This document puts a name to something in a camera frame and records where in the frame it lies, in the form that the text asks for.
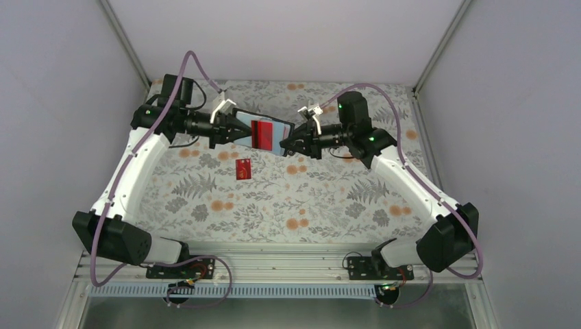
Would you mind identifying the black leather card holder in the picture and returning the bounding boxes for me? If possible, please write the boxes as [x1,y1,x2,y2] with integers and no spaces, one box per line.
[234,109,295,156]

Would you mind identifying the dark red card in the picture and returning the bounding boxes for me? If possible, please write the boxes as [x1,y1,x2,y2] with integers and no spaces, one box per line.
[251,121,273,151]

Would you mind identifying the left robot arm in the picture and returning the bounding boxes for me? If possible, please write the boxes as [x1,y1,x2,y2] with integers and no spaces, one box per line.
[72,75,251,265]

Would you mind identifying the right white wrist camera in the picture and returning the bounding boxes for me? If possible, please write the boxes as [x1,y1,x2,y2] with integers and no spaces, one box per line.
[297,103,323,135]

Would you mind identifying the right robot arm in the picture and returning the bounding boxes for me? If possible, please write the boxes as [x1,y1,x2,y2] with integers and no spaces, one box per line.
[280,90,482,273]

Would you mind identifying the floral patterned table mat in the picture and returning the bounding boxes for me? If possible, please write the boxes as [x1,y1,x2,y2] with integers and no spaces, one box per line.
[134,80,427,243]

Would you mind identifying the red VIP card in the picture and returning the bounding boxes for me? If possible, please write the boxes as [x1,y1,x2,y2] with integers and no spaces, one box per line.
[235,158,251,180]

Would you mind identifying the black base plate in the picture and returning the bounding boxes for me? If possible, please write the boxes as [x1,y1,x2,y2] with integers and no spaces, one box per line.
[146,258,216,280]
[345,256,415,281]

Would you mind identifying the aluminium rail frame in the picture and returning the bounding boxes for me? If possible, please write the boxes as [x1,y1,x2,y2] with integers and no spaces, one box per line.
[73,241,477,284]

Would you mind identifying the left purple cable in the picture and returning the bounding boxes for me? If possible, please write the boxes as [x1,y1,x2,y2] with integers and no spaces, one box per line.
[89,50,232,310]

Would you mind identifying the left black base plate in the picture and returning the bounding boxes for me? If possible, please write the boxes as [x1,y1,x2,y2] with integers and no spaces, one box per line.
[146,258,216,280]

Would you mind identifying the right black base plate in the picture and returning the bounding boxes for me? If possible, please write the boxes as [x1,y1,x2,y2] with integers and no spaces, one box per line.
[345,256,415,281]

